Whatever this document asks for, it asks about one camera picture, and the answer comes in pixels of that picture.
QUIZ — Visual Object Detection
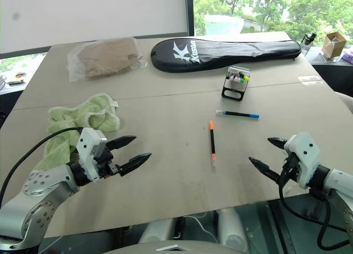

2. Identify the blue-capped black marker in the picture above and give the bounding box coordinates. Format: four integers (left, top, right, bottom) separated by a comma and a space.
216, 109, 260, 121

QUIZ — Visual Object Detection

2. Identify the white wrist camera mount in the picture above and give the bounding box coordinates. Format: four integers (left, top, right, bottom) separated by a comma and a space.
75, 127, 108, 182
284, 132, 322, 190

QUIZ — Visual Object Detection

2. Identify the light green towel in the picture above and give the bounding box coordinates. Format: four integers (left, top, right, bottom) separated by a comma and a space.
30, 93, 121, 174

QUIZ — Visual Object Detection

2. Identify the open cardboard box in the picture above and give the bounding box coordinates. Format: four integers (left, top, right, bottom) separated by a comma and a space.
319, 31, 349, 63

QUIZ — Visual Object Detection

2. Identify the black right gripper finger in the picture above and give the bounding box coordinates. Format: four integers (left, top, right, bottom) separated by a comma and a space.
266, 137, 289, 153
248, 156, 282, 185

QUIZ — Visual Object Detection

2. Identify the clear tape strip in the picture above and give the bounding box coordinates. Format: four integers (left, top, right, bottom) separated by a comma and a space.
297, 75, 324, 86

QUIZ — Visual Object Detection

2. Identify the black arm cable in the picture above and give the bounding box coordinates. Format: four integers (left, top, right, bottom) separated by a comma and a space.
0, 126, 85, 208
277, 168, 353, 251

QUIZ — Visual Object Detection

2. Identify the black marker holder box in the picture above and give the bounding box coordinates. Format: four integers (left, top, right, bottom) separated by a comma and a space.
221, 66, 252, 102

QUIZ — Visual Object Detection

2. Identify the white board with dark frame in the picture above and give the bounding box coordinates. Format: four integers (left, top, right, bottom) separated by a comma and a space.
0, 0, 195, 61

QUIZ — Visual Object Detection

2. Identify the black side table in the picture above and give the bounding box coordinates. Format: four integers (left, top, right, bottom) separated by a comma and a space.
306, 49, 353, 96

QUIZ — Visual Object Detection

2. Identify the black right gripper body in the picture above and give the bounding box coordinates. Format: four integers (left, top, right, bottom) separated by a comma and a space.
279, 152, 302, 183

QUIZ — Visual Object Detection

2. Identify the black racket cover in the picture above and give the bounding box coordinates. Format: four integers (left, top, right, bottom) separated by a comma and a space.
150, 36, 302, 73

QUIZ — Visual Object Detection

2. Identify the clear bag with brown cloth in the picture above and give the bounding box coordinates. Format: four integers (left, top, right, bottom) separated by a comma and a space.
67, 36, 147, 83

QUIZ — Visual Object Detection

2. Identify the orange-capped black marker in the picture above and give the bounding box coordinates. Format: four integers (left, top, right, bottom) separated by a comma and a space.
208, 120, 217, 167

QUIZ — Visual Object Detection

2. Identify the thin white cable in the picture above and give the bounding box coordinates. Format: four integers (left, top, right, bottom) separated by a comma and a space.
183, 212, 211, 239

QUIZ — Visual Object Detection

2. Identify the black capped clear bottle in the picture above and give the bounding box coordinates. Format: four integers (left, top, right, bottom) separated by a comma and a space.
301, 32, 318, 57

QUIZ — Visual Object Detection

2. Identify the purple packet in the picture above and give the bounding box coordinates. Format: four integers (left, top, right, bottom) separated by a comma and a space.
341, 48, 353, 63

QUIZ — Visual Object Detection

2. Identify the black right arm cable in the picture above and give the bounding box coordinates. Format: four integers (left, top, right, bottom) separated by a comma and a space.
277, 168, 353, 251

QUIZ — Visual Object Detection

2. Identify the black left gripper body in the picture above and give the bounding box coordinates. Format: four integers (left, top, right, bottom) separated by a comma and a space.
95, 147, 122, 180

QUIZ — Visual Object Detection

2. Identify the grey robot torso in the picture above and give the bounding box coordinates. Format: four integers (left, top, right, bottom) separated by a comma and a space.
109, 239, 230, 254

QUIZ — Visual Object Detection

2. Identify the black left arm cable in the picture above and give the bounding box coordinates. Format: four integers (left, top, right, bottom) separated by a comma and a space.
0, 126, 85, 208

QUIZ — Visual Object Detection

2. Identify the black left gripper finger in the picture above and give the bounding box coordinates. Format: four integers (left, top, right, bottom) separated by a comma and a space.
105, 135, 137, 152
119, 153, 152, 176

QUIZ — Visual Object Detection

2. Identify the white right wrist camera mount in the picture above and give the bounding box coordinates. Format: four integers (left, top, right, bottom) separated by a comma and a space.
284, 132, 322, 190

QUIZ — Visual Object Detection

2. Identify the small orange white tool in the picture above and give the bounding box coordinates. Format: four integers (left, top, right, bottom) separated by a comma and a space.
7, 71, 25, 86

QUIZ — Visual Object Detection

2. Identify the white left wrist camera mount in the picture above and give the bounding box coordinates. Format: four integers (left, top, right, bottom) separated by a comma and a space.
75, 127, 108, 182

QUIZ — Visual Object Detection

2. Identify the white robot leg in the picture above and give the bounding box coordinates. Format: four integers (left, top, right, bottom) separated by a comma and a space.
137, 218, 178, 245
216, 208, 249, 251

